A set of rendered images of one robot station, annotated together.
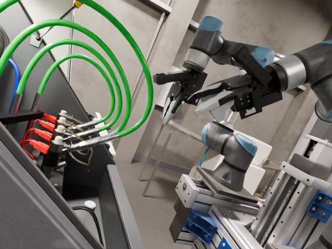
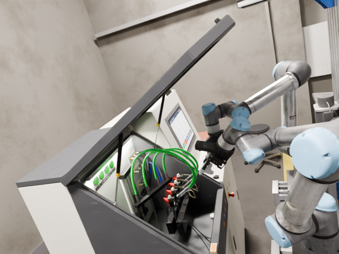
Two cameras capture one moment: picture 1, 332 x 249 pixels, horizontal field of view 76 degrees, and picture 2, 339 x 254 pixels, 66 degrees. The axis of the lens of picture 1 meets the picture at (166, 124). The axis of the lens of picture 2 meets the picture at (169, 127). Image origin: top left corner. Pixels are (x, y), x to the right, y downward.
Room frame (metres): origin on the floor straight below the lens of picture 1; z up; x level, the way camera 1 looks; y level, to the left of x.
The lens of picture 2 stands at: (-0.37, -0.82, 1.91)
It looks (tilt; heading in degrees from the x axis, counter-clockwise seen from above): 16 degrees down; 47
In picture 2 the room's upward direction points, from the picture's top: 15 degrees counter-clockwise
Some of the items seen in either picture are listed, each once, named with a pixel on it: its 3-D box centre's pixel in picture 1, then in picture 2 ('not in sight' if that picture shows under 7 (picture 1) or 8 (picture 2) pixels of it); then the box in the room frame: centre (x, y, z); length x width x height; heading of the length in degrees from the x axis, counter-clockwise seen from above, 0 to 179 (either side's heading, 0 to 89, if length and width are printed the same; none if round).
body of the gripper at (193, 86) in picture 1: (187, 84); (217, 141); (0.72, -0.01, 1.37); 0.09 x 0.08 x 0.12; 118
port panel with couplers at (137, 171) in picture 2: not in sight; (138, 168); (0.56, 0.56, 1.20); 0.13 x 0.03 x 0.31; 28
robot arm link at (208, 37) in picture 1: (207, 37); (210, 114); (0.72, -0.01, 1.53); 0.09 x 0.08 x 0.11; 143
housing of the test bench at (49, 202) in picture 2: not in sight; (137, 215); (0.56, 0.78, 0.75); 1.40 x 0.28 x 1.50; 28
